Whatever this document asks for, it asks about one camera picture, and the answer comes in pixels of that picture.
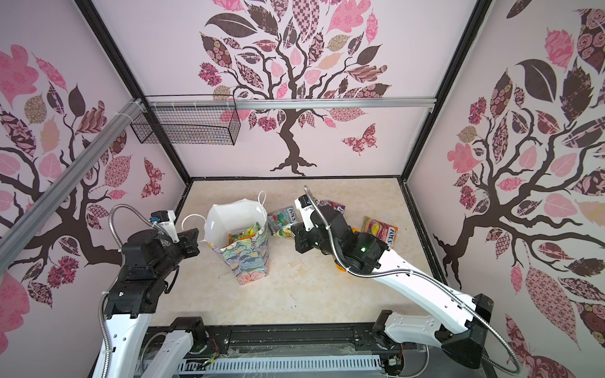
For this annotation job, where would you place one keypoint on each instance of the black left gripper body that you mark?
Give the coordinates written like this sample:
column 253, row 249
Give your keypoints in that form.
column 184, row 249

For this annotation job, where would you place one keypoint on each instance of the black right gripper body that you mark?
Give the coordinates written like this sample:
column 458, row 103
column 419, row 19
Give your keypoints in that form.
column 307, row 240

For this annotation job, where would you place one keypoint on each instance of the teal Fox's candy bag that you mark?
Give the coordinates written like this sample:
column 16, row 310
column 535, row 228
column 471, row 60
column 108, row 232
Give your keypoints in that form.
column 280, row 218

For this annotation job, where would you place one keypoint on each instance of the floral white paper bag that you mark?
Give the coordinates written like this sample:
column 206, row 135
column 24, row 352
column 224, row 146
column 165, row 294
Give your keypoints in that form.
column 248, row 259

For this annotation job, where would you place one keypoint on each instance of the yellow green Fox's candy bag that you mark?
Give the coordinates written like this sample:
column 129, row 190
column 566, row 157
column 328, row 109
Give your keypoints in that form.
column 246, row 234

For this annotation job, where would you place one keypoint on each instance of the orange Fox's candy bag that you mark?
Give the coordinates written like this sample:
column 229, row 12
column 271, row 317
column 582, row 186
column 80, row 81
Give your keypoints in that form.
column 383, row 231

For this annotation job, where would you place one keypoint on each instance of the green snack packet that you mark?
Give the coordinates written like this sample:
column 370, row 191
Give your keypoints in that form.
column 285, row 232

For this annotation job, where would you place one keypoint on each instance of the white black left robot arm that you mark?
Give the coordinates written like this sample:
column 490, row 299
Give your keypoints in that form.
column 127, row 311

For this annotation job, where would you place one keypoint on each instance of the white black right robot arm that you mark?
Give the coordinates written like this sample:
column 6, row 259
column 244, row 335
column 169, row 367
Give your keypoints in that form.
column 455, row 322

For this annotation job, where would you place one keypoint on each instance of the purple Fox's candy bag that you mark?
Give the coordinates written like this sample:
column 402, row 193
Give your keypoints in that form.
column 337, row 206

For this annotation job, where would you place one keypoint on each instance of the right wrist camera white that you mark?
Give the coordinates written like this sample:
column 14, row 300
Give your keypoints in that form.
column 305, row 207

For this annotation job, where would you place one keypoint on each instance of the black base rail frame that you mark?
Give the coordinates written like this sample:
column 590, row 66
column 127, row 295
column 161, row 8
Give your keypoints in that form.
column 296, row 340

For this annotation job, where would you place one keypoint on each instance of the white slotted cable duct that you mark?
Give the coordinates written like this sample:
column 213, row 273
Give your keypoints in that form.
column 250, row 366

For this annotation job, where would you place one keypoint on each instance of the black wire basket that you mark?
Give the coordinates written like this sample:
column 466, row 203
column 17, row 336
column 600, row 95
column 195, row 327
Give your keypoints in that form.
column 201, row 122

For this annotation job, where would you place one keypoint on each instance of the aluminium rail back wall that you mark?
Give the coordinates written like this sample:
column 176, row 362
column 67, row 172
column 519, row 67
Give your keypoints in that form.
column 294, row 104

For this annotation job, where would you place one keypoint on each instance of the aluminium rail wall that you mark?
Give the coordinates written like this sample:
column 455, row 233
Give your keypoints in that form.
column 294, row 104
column 16, row 239

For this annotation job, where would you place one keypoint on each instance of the aluminium rail left wall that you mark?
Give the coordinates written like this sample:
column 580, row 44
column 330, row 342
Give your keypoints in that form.
column 16, row 239

